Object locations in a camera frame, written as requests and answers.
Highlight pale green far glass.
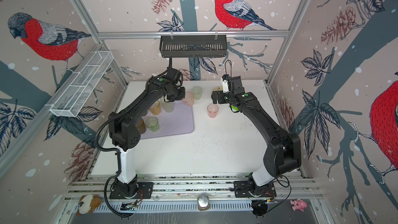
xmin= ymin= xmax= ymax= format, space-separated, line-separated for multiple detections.
xmin=192 ymin=86 xmax=203 ymax=100

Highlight white wire mesh shelf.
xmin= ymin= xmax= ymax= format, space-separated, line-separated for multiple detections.
xmin=50 ymin=51 xmax=114 ymax=117

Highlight pink glass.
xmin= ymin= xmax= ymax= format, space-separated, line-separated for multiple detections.
xmin=207 ymin=104 xmax=219 ymax=118
xmin=181 ymin=91 xmax=195 ymax=107

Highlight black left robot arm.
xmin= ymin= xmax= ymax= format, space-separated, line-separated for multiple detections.
xmin=108 ymin=76 xmax=185 ymax=198

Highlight black corrugated cable hose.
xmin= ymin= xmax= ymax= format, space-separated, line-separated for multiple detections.
xmin=94 ymin=124 xmax=125 ymax=218

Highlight lilac plastic tray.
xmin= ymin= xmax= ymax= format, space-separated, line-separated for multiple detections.
xmin=141 ymin=102 xmax=194 ymax=139

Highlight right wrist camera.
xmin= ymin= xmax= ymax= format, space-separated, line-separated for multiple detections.
xmin=221 ymin=74 xmax=231 ymax=93

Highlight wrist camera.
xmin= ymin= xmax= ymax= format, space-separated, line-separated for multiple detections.
xmin=221 ymin=74 xmax=231 ymax=93
xmin=165 ymin=58 xmax=183 ymax=88

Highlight horizontal aluminium bar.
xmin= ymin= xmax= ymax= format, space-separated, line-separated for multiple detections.
xmin=97 ymin=30 xmax=290 ymax=40

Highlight black hanging wire basket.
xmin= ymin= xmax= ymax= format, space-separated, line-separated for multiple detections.
xmin=159 ymin=35 xmax=227 ymax=58

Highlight pink plush toy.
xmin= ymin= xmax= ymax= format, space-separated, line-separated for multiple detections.
xmin=290 ymin=199 xmax=307 ymax=212

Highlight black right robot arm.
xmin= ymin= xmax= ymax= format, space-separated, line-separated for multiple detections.
xmin=211 ymin=74 xmax=302 ymax=197

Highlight cream small plate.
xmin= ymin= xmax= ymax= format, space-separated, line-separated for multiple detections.
xmin=212 ymin=86 xmax=223 ymax=92

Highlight amber yellow glass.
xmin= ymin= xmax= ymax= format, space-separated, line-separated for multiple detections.
xmin=149 ymin=100 xmax=161 ymax=116

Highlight plush guinea pig toy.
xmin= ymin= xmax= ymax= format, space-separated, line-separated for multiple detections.
xmin=76 ymin=194 xmax=102 ymax=216

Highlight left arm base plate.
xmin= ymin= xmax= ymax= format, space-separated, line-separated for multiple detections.
xmin=109 ymin=181 xmax=154 ymax=200

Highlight bright green glass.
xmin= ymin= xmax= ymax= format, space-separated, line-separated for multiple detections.
xmin=145 ymin=117 xmax=160 ymax=132

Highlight pale green large glass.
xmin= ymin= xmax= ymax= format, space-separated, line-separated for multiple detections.
xmin=161 ymin=99 xmax=174 ymax=113

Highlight pink glass front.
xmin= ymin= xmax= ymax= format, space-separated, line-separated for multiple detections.
xmin=207 ymin=104 xmax=219 ymax=118

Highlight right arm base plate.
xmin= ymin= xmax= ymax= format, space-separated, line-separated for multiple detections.
xmin=232 ymin=180 xmax=276 ymax=198

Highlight silver round object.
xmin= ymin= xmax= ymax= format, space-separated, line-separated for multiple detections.
xmin=197 ymin=194 xmax=210 ymax=211

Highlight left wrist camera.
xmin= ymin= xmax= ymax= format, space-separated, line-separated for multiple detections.
xmin=165 ymin=58 xmax=183 ymax=88

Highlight green snack packet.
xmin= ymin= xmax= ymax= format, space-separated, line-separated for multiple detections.
xmin=230 ymin=105 xmax=239 ymax=113

